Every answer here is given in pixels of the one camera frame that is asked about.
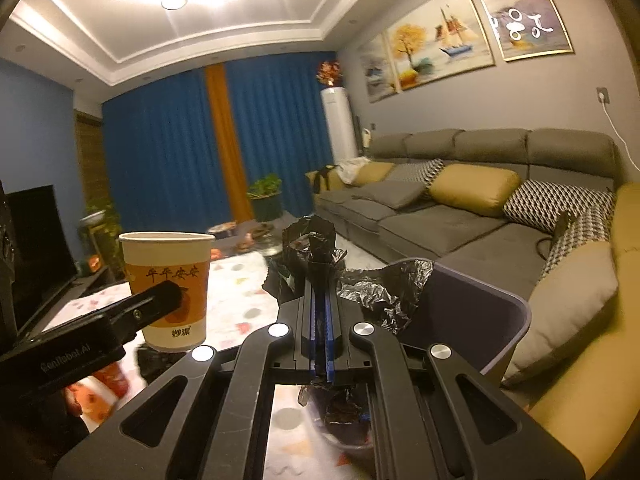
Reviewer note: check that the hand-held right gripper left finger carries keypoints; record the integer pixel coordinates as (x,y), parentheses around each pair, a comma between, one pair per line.
(314,335)

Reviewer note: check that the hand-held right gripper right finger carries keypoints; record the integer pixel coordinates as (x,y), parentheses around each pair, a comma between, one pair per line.
(327,335)

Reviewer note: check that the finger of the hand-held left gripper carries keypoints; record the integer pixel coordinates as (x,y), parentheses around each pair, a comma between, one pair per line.
(150,305)

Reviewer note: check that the orange print paper cup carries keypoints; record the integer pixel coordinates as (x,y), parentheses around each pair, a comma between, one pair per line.
(170,260)

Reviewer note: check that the black plastic bag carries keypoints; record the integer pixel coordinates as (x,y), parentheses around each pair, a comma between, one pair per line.
(305,232)

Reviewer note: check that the grey plastic bin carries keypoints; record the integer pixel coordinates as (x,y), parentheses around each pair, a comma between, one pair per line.
(475,320)

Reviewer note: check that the dark television cabinet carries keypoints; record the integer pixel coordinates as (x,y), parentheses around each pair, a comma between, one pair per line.
(92,285)

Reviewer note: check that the orange glowing lantern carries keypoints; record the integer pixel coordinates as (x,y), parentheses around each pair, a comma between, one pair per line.
(95,264)

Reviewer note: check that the patterned white tablecloth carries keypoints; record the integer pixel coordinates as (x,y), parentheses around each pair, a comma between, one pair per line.
(240,305)

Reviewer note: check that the plant on stand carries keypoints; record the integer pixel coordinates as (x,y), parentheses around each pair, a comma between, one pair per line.
(100,220)

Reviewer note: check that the black television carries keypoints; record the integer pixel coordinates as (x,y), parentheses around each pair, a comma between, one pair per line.
(35,240)

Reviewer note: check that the blue curtain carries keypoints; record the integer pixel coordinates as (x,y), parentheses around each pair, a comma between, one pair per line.
(160,160)
(280,125)

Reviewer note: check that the green potted plant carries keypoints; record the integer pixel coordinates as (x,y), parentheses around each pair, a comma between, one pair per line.
(265,195)

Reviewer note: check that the small grey cushion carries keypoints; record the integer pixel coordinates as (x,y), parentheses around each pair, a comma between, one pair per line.
(390,194)

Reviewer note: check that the brown wooden panel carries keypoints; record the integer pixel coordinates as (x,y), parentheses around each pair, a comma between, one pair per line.
(90,155)

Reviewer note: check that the white cloth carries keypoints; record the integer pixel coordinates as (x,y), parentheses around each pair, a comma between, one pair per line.
(352,170)

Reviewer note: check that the yellow cushion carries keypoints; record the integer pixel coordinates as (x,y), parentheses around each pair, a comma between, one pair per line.
(372,172)
(475,190)

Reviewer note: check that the orange curtain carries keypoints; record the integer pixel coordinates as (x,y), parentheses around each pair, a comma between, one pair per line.
(227,150)

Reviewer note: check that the black white patterned cushion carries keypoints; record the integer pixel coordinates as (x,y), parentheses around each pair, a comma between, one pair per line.
(420,170)
(550,205)

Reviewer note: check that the small white device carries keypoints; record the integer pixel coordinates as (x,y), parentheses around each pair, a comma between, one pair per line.
(366,137)

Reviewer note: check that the white standing air conditioner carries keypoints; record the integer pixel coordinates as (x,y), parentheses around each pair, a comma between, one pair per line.
(340,125)

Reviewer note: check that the large grey cushion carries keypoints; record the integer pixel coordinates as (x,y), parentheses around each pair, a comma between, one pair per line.
(565,310)

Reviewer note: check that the red flower decoration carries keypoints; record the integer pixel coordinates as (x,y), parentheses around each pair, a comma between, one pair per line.
(330,72)

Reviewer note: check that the small framed painting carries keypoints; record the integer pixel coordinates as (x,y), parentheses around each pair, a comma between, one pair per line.
(377,72)

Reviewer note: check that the houndstooth cushion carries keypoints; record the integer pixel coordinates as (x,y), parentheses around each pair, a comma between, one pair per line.
(585,230)

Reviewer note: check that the yellow sofa armrest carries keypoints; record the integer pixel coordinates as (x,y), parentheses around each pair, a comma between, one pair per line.
(600,400)

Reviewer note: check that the round ceiling light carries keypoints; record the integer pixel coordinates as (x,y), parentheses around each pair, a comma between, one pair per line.
(173,1)

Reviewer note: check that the tree and sailboat painting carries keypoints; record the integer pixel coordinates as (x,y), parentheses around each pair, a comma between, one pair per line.
(435,45)

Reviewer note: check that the purple framed painting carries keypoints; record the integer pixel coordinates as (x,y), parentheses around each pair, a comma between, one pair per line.
(525,0)

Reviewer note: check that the wall socket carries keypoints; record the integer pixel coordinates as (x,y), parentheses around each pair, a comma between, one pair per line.
(602,95)

